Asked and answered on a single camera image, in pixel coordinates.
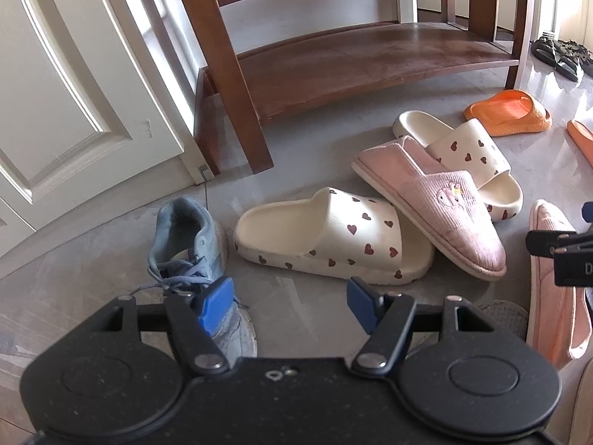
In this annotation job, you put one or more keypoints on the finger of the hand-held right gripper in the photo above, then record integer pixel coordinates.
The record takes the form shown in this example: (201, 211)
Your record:
(588, 212)
(544, 243)

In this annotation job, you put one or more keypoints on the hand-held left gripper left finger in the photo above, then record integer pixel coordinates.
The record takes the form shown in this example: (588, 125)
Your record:
(215, 306)

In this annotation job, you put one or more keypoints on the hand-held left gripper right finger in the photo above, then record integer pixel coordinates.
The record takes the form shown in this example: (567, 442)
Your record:
(359, 303)

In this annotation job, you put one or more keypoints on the pink fabric slipper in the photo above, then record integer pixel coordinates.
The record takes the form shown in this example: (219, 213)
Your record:
(444, 204)
(551, 315)

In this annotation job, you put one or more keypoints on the orange foam slipper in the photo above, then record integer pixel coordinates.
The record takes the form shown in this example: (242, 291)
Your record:
(583, 136)
(509, 111)

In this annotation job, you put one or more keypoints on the blue sneaker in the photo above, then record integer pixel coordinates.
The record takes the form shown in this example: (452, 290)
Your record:
(185, 236)

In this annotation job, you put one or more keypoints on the cream heart print slipper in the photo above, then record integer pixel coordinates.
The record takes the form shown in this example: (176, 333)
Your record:
(296, 231)
(468, 148)

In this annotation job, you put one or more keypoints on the brown wooden shoe rack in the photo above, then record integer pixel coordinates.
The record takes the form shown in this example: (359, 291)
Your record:
(347, 65)

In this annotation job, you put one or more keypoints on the white panelled cabinet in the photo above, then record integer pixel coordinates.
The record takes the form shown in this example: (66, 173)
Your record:
(69, 79)

